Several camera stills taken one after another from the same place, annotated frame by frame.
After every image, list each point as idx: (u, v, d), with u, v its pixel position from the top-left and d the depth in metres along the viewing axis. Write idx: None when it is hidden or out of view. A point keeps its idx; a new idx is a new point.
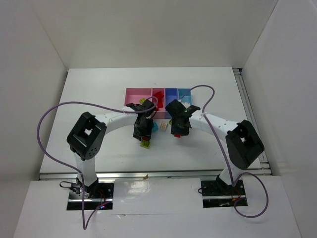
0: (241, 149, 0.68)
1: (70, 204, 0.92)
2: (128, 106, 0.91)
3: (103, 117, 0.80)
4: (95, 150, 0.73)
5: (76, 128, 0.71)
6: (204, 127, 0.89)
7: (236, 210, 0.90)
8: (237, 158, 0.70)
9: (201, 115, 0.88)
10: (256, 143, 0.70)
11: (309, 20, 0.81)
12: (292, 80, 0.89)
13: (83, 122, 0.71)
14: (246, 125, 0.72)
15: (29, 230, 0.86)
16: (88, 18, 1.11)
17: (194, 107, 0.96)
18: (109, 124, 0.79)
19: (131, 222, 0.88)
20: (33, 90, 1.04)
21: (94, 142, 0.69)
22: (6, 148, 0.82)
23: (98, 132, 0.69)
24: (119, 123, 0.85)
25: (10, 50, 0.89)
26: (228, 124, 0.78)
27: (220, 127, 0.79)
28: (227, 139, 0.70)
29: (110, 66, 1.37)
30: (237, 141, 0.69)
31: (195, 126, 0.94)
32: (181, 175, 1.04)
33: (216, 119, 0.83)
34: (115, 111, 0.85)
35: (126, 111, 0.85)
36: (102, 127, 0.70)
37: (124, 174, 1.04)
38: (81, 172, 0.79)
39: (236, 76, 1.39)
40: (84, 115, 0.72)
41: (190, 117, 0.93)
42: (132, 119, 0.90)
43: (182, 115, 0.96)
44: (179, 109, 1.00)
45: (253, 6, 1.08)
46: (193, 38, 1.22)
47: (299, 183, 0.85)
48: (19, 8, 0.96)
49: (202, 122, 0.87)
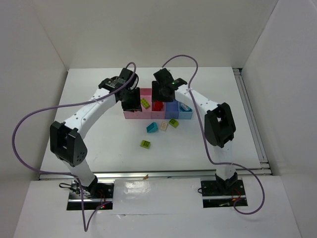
0: (217, 128, 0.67)
1: (70, 204, 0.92)
2: (101, 88, 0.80)
3: (74, 119, 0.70)
4: (83, 153, 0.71)
5: (52, 140, 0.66)
6: (188, 103, 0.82)
7: (236, 210, 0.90)
8: (212, 138, 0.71)
9: (186, 90, 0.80)
10: (231, 124, 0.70)
11: (309, 21, 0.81)
12: (292, 80, 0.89)
13: (56, 134, 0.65)
14: (225, 108, 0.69)
15: (29, 230, 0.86)
16: (88, 19, 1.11)
17: (182, 80, 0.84)
18: (82, 125, 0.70)
19: (131, 222, 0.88)
20: (33, 90, 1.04)
21: (76, 149, 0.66)
22: (6, 148, 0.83)
23: (74, 141, 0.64)
24: (95, 114, 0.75)
25: (10, 52, 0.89)
26: (210, 104, 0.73)
27: (202, 106, 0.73)
28: (205, 118, 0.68)
29: (110, 66, 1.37)
30: (214, 120, 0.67)
31: (179, 99, 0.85)
32: (181, 175, 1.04)
33: (200, 96, 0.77)
34: (85, 104, 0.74)
35: (98, 99, 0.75)
36: (77, 134, 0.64)
37: (124, 174, 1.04)
38: (76, 175, 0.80)
39: (236, 76, 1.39)
40: (53, 127, 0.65)
41: (176, 90, 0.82)
42: (109, 102, 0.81)
43: (168, 87, 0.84)
44: (166, 80, 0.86)
45: (253, 7, 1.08)
46: (193, 38, 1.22)
47: (299, 184, 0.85)
48: (20, 9, 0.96)
49: (186, 98, 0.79)
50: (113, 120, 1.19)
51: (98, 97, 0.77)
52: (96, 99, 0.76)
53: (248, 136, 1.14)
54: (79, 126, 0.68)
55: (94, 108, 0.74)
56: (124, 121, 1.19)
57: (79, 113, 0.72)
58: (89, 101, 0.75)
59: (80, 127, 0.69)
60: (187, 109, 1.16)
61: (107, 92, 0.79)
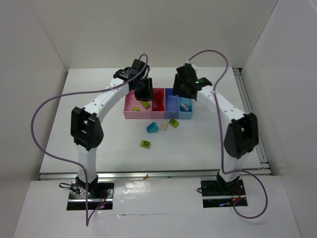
0: (238, 139, 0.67)
1: (70, 204, 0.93)
2: (116, 77, 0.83)
3: (92, 105, 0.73)
4: (100, 139, 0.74)
5: (73, 124, 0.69)
6: (210, 106, 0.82)
7: (236, 212, 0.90)
8: (230, 146, 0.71)
9: (211, 93, 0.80)
10: (254, 137, 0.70)
11: (309, 21, 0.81)
12: (293, 80, 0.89)
13: (76, 118, 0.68)
14: (250, 119, 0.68)
15: (29, 231, 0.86)
16: (88, 19, 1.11)
17: (206, 80, 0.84)
18: (100, 111, 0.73)
19: (131, 222, 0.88)
20: (33, 90, 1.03)
21: (94, 133, 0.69)
22: (6, 148, 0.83)
23: (93, 125, 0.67)
24: (111, 101, 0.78)
25: (10, 51, 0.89)
26: (235, 112, 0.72)
27: (226, 113, 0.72)
28: (229, 127, 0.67)
29: (110, 66, 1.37)
30: (237, 131, 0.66)
31: (201, 100, 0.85)
32: (181, 175, 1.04)
33: (225, 102, 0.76)
34: (102, 91, 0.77)
35: (114, 87, 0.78)
36: (96, 118, 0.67)
37: (123, 174, 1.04)
38: (83, 166, 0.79)
39: (236, 76, 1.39)
40: (74, 111, 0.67)
41: (200, 91, 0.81)
42: (124, 91, 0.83)
43: (190, 86, 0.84)
44: (190, 77, 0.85)
45: (253, 7, 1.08)
46: (193, 38, 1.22)
47: (299, 183, 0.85)
48: (19, 9, 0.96)
49: (209, 100, 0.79)
50: (114, 120, 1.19)
51: (114, 86, 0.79)
52: (112, 87, 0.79)
53: None
54: (98, 112, 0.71)
55: (110, 95, 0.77)
56: (124, 121, 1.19)
57: (97, 100, 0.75)
58: (106, 89, 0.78)
59: (99, 112, 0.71)
60: (187, 109, 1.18)
61: (122, 81, 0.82)
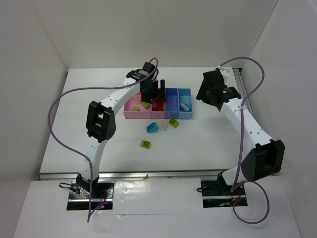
0: (259, 165, 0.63)
1: (70, 204, 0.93)
2: (129, 77, 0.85)
3: (108, 100, 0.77)
4: (112, 132, 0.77)
5: (89, 116, 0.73)
6: (234, 121, 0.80)
7: (236, 216, 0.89)
8: (248, 169, 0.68)
9: (237, 108, 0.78)
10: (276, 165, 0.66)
11: (308, 21, 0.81)
12: (292, 80, 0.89)
13: (93, 110, 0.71)
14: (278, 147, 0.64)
15: (29, 231, 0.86)
16: (88, 18, 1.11)
17: (236, 92, 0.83)
18: (115, 106, 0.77)
19: (131, 222, 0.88)
20: (33, 90, 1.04)
21: (109, 125, 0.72)
22: (6, 148, 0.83)
23: (109, 118, 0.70)
24: (125, 98, 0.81)
25: (10, 51, 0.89)
26: (261, 136, 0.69)
27: (251, 135, 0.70)
28: (251, 151, 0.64)
29: (110, 66, 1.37)
30: (260, 157, 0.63)
31: (226, 113, 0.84)
32: (181, 176, 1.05)
33: (251, 122, 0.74)
34: (117, 89, 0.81)
35: (128, 85, 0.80)
36: (111, 111, 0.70)
37: (123, 174, 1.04)
38: (90, 159, 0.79)
39: (236, 76, 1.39)
40: (91, 104, 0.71)
41: (226, 102, 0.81)
42: (135, 90, 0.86)
43: (217, 94, 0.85)
44: (217, 85, 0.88)
45: (253, 7, 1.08)
46: (193, 38, 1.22)
47: (299, 183, 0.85)
48: (19, 9, 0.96)
49: (235, 115, 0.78)
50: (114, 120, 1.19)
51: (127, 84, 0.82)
52: (126, 85, 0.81)
53: None
54: (113, 106, 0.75)
55: (124, 92, 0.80)
56: (124, 121, 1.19)
57: (112, 95, 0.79)
58: (120, 87, 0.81)
59: (114, 106, 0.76)
60: (187, 109, 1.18)
61: (134, 80, 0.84)
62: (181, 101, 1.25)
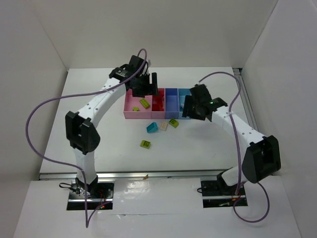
0: (258, 163, 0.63)
1: (70, 204, 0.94)
2: (112, 77, 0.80)
3: (86, 109, 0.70)
4: (96, 143, 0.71)
5: (68, 129, 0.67)
6: (226, 127, 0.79)
7: (236, 215, 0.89)
8: (248, 170, 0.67)
9: (226, 114, 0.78)
10: (275, 162, 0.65)
11: (309, 21, 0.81)
12: (293, 80, 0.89)
13: (71, 124, 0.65)
14: (271, 142, 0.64)
15: (29, 230, 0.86)
16: (88, 18, 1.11)
17: (222, 101, 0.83)
18: (95, 115, 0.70)
19: (131, 222, 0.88)
20: (33, 91, 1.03)
21: (89, 138, 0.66)
22: (6, 148, 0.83)
23: (88, 131, 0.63)
24: (106, 104, 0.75)
25: (10, 51, 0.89)
26: (254, 135, 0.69)
27: (244, 135, 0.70)
28: (247, 151, 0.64)
29: (110, 66, 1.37)
30: (257, 155, 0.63)
31: (216, 121, 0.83)
32: (181, 175, 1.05)
33: (242, 124, 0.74)
34: (97, 94, 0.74)
35: (109, 89, 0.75)
36: (90, 124, 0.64)
37: (123, 174, 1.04)
38: (82, 168, 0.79)
39: (236, 76, 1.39)
40: (68, 116, 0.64)
41: (215, 112, 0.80)
42: (118, 93, 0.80)
43: (205, 106, 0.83)
44: (204, 97, 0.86)
45: (253, 7, 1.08)
46: (193, 37, 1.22)
47: (299, 183, 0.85)
48: (19, 8, 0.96)
49: (225, 121, 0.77)
50: (113, 120, 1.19)
51: (109, 87, 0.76)
52: (107, 89, 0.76)
53: None
54: (92, 116, 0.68)
55: (106, 97, 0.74)
56: (124, 121, 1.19)
57: (91, 103, 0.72)
58: (101, 90, 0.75)
59: (93, 116, 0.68)
60: None
61: (117, 82, 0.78)
62: (181, 101, 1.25)
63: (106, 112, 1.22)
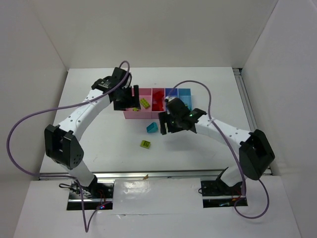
0: (255, 160, 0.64)
1: (70, 204, 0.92)
2: (94, 89, 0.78)
3: (68, 121, 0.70)
4: (79, 158, 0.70)
5: (48, 144, 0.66)
6: (211, 134, 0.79)
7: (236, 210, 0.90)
8: (248, 169, 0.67)
9: (209, 121, 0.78)
10: (269, 153, 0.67)
11: (309, 21, 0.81)
12: (293, 80, 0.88)
13: (51, 137, 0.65)
14: (260, 136, 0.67)
15: (29, 230, 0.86)
16: (88, 18, 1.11)
17: (200, 110, 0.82)
18: (78, 128, 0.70)
19: (131, 222, 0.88)
20: (33, 91, 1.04)
21: (71, 152, 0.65)
22: (6, 148, 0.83)
23: (69, 144, 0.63)
24: (89, 115, 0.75)
25: (10, 51, 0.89)
26: (240, 134, 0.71)
27: (232, 137, 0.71)
28: (241, 152, 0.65)
29: (110, 66, 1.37)
30: (251, 153, 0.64)
31: (200, 132, 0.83)
32: (181, 175, 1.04)
33: (226, 127, 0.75)
34: (79, 105, 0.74)
35: (92, 100, 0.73)
36: (73, 136, 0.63)
37: (123, 174, 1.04)
38: (75, 177, 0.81)
39: (236, 76, 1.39)
40: (47, 129, 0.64)
41: (196, 123, 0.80)
42: (103, 103, 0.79)
43: (187, 120, 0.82)
44: (182, 111, 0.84)
45: (253, 7, 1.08)
46: (193, 37, 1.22)
47: (299, 184, 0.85)
48: (19, 9, 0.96)
49: (209, 129, 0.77)
50: (113, 120, 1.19)
51: (92, 98, 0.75)
52: (90, 100, 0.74)
53: None
54: (74, 129, 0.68)
55: (88, 109, 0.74)
56: (124, 122, 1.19)
57: (73, 115, 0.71)
58: (83, 102, 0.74)
59: (76, 129, 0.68)
60: None
61: (100, 93, 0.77)
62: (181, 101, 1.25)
63: (106, 112, 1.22)
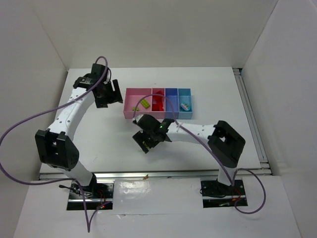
0: (226, 148, 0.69)
1: (70, 204, 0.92)
2: (77, 87, 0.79)
3: (57, 123, 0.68)
4: (76, 157, 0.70)
5: (41, 149, 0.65)
6: (183, 138, 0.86)
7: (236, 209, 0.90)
8: (225, 160, 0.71)
9: (177, 127, 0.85)
10: (237, 138, 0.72)
11: (309, 21, 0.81)
12: (293, 80, 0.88)
13: (44, 143, 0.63)
14: (225, 126, 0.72)
15: (29, 230, 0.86)
16: (88, 18, 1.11)
17: (168, 120, 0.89)
18: (68, 127, 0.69)
19: (131, 222, 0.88)
20: (33, 90, 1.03)
21: (68, 152, 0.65)
22: (6, 148, 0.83)
23: (64, 145, 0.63)
24: (78, 114, 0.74)
25: (10, 51, 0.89)
26: (206, 129, 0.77)
27: (200, 135, 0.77)
28: (211, 145, 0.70)
29: (110, 66, 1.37)
30: (220, 143, 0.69)
31: (174, 139, 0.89)
32: (181, 175, 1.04)
33: (193, 127, 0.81)
34: (66, 106, 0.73)
35: (77, 98, 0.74)
36: (66, 137, 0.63)
37: (119, 174, 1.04)
38: (74, 178, 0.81)
39: (236, 76, 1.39)
40: (37, 135, 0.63)
41: (168, 132, 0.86)
42: (88, 101, 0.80)
43: (160, 132, 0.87)
44: (153, 125, 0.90)
45: (253, 7, 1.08)
46: (193, 37, 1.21)
47: (299, 184, 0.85)
48: (19, 9, 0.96)
49: (180, 134, 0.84)
50: (113, 120, 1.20)
51: (77, 97, 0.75)
52: (75, 99, 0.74)
53: (248, 136, 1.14)
54: (66, 129, 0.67)
55: (75, 108, 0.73)
56: (124, 122, 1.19)
57: (61, 116, 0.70)
58: (69, 102, 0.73)
59: (67, 129, 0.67)
60: (187, 109, 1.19)
61: (83, 90, 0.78)
62: (181, 100, 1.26)
63: (106, 112, 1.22)
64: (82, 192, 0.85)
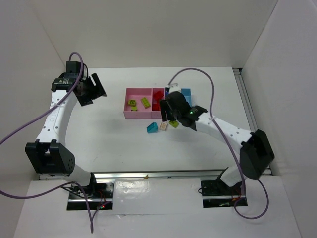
0: (255, 161, 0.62)
1: (70, 204, 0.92)
2: (56, 89, 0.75)
3: (45, 132, 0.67)
4: (71, 161, 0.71)
5: (35, 162, 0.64)
6: (211, 133, 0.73)
7: (236, 211, 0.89)
8: (248, 170, 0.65)
9: (209, 120, 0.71)
10: (270, 152, 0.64)
11: (309, 21, 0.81)
12: (293, 80, 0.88)
13: (36, 154, 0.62)
14: (261, 137, 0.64)
15: (29, 231, 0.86)
16: (88, 18, 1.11)
17: (200, 108, 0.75)
18: (58, 134, 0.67)
19: (132, 222, 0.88)
20: (33, 90, 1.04)
21: (64, 159, 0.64)
22: (6, 148, 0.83)
23: (59, 152, 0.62)
24: (64, 118, 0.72)
25: (10, 52, 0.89)
26: (242, 134, 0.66)
27: (234, 138, 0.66)
28: (242, 152, 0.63)
29: (110, 66, 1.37)
30: (251, 154, 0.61)
31: (200, 129, 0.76)
32: (180, 175, 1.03)
33: (227, 125, 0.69)
34: (49, 112, 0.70)
35: (60, 102, 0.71)
36: (58, 145, 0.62)
37: (115, 174, 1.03)
38: (74, 180, 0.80)
39: (236, 76, 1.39)
40: (27, 148, 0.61)
41: (197, 120, 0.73)
42: (71, 103, 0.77)
43: (186, 117, 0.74)
44: (183, 106, 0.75)
45: (253, 7, 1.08)
46: (193, 37, 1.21)
47: (299, 184, 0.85)
48: (19, 10, 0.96)
49: (211, 129, 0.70)
50: (113, 120, 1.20)
51: (59, 100, 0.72)
52: (57, 103, 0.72)
53: None
54: (56, 136, 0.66)
55: (60, 113, 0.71)
56: (124, 122, 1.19)
57: (47, 124, 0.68)
58: (52, 107, 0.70)
59: (57, 136, 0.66)
60: None
61: (64, 92, 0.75)
62: None
63: (106, 112, 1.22)
64: (83, 193, 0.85)
